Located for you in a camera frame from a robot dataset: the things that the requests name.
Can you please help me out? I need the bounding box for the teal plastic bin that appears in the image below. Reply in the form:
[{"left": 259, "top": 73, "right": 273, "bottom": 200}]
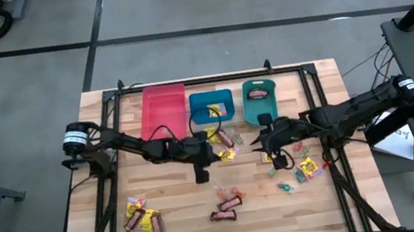
[{"left": 239, "top": 75, "right": 283, "bottom": 130}]

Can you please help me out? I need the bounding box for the blue plastic bin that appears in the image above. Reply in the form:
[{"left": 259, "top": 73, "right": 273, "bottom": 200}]
[{"left": 187, "top": 87, "right": 237, "bottom": 127}]

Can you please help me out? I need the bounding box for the teal clear-wrapped candy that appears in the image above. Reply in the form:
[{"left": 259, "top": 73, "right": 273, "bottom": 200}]
[
  {"left": 277, "top": 180, "right": 296, "bottom": 195},
  {"left": 292, "top": 167, "right": 307, "bottom": 184}
]

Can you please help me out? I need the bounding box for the black desk leg beam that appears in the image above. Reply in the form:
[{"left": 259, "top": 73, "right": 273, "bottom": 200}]
[{"left": 360, "top": 98, "right": 414, "bottom": 148}]

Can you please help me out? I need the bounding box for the pink plastic bin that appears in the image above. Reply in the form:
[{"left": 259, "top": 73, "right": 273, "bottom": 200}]
[{"left": 133, "top": 81, "right": 193, "bottom": 145}]

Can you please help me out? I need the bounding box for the white paper sheet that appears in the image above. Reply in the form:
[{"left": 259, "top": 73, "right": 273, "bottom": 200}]
[{"left": 366, "top": 107, "right": 414, "bottom": 166}]

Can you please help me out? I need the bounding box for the brown chocolate bar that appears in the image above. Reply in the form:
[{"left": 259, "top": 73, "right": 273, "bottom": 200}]
[
  {"left": 121, "top": 207, "right": 149, "bottom": 232},
  {"left": 218, "top": 128, "right": 236, "bottom": 150},
  {"left": 208, "top": 207, "right": 238, "bottom": 225},
  {"left": 149, "top": 211, "right": 166, "bottom": 232},
  {"left": 216, "top": 194, "right": 244, "bottom": 213},
  {"left": 246, "top": 87, "right": 270, "bottom": 102}
]

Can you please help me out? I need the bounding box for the black right camera cable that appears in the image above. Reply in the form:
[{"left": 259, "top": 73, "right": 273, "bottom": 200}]
[{"left": 278, "top": 146, "right": 298, "bottom": 171}]

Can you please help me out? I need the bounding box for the grey post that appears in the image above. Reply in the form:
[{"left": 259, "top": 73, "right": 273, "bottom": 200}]
[{"left": 9, "top": 0, "right": 31, "bottom": 21}]

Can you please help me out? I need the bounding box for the black left camera cable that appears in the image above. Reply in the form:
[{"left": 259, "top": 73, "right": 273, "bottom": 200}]
[{"left": 149, "top": 105, "right": 226, "bottom": 150}]

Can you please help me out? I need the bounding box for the black aluminium table frame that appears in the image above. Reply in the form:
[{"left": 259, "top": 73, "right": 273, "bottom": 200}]
[{"left": 33, "top": 44, "right": 403, "bottom": 232}]

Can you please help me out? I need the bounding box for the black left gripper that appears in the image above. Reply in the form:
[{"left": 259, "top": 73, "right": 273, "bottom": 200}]
[{"left": 181, "top": 128, "right": 226, "bottom": 186}]

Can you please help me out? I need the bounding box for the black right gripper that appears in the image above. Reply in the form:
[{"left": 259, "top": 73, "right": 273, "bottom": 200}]
[{"left": 246, "top": 107, "right": 311, "bottom": 173}]

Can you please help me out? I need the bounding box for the black camera cable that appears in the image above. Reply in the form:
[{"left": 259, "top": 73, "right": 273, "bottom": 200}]
[
  {"left": 149, "top": 105, "right": 226, "bottom": 150},
  {"left": 278, "top": 146, "right": 298, "bottom": 171}
]

